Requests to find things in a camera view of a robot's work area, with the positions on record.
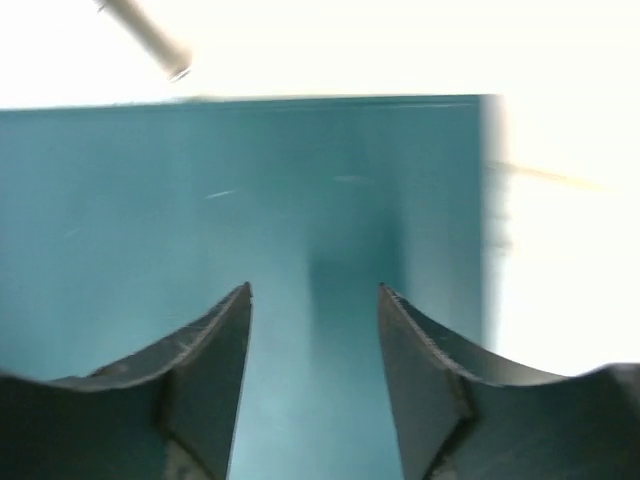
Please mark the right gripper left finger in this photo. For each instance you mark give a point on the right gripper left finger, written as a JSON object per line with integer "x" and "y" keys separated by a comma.
{"x": 167, "y": 411}

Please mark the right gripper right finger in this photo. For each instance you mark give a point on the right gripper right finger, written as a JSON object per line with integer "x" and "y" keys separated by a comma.
{"x": 463, "y": 412}

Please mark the teal drawer organizer box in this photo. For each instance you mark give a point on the teal drawer organizer box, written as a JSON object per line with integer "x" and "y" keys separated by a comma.
{"x": 122, "y": 224}

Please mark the white two-tier shelf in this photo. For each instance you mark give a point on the white two-tier shelf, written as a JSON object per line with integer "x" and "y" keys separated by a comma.
{"x": 174, "y": 59}

